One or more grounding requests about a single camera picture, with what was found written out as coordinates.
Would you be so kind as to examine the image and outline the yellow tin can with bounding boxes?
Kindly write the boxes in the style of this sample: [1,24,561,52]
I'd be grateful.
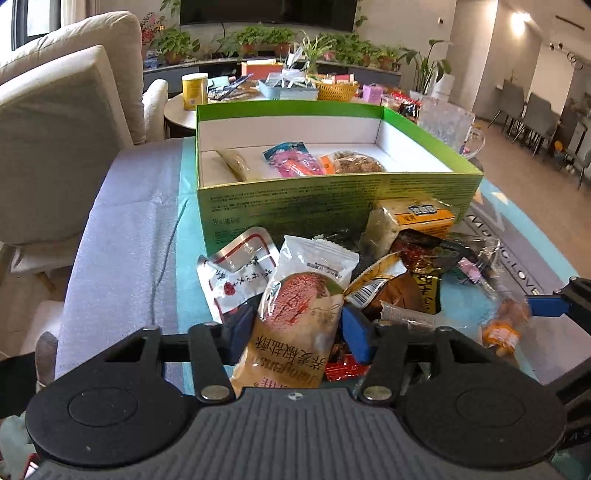
[181,72,208,111]

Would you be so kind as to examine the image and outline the beige sofa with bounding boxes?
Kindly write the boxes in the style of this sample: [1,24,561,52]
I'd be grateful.
[1,11,168,276]

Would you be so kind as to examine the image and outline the yellow wicker basket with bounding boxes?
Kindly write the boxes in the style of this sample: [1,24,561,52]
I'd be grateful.
[315,81,359,102]

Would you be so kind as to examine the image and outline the white red snack sachet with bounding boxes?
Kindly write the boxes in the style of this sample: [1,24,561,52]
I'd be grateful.
[197,227,280,323]

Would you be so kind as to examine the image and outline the green cardboard box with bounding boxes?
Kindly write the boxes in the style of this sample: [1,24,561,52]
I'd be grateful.
[195,100,483,253]

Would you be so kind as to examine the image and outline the pink blue snack packet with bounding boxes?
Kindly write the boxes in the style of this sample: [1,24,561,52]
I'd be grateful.
[263,142,325,178]

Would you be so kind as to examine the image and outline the red snack wrapper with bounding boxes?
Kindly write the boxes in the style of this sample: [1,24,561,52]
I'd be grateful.
[325,343,369,382]

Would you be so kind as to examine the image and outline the orange storage box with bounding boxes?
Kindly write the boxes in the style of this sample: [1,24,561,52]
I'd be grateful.
[240,59,283,81]

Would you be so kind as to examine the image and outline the blue plastic tray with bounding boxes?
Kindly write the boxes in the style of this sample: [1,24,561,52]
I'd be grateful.
[259,80,318,101]

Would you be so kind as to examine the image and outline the orange cracker packet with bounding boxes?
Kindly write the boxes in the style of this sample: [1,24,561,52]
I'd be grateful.
[367,199,456,238]

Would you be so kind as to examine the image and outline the round white coffee table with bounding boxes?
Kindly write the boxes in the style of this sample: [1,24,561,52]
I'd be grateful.
[164,94,383,137]

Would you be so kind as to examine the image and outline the clear glass mug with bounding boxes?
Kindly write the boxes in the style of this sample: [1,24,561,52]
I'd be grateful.
[418,96,486,160]

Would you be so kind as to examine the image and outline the beige buckwheat cake packet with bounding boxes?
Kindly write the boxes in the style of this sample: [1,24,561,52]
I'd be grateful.
[230,236,360,394]

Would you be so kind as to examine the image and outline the dark brown snack packet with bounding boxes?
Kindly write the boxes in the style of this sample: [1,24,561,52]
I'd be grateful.
[389,229,477,314]

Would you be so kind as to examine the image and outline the pink small box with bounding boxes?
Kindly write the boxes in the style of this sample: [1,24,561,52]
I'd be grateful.
[362,84,385,105]

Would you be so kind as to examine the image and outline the black wall television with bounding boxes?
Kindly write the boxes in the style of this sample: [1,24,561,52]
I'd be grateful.
[180,0,358,31]

